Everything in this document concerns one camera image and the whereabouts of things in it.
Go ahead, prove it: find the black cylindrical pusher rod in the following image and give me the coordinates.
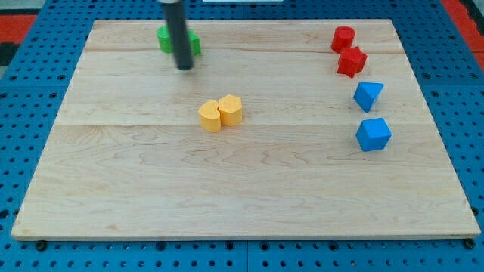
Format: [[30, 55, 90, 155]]
[[161, 0, 194, 71]]

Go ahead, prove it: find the green circle block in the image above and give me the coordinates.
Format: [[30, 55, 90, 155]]
[[157, 26, 172, 54]]

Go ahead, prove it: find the green star block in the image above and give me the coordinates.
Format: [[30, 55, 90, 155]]
[[188, 29, 201, 56]]

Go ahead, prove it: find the red circle block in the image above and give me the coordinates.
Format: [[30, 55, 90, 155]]
[[331, 26, 356, 53]]

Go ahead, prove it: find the red star block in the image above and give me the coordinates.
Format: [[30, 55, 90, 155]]
[[337, 46, 368, 78]]

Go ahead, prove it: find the yellow crescent block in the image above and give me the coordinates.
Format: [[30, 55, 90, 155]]
[[198, 100, 222, 132]]

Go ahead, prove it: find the yellow hexagon block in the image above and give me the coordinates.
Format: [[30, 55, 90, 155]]
[[219, 94, 243, 126]]

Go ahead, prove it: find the light wooden board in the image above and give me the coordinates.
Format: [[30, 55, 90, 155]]
[[11, 20, 481, 241]]

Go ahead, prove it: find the blue triangle block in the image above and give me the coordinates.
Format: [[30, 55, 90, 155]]
[[353, 82, 384, 113]]

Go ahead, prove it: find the blue cube block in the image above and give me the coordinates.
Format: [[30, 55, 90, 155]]
[[355, 118, 392, 152]]

